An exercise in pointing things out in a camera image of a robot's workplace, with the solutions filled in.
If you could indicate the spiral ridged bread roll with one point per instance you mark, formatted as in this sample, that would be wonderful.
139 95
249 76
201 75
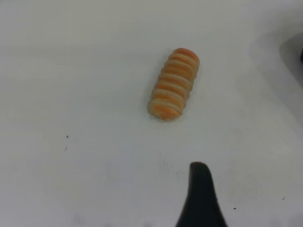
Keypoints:
174 85

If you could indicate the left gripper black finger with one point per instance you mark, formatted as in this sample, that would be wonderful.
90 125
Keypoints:
201 203

